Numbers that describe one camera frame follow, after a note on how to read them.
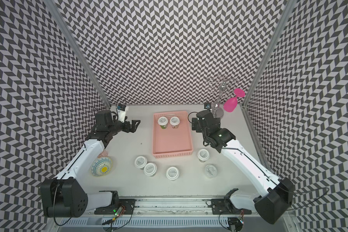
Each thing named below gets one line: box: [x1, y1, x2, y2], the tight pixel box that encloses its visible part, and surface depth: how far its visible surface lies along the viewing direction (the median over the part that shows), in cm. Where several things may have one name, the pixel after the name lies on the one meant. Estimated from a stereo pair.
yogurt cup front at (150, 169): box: [143, 162, 158, 177], surface depth 80 cm
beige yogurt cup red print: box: [169, 116, 181, 130], surface depth 102 cm
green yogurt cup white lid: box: [157, 116, 169, 130], surface depth 102 cm
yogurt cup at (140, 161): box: [134, 155, 148, 170], surface depth 84 cm
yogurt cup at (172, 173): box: [165, 166, 180, 181], surface depth 80 cm
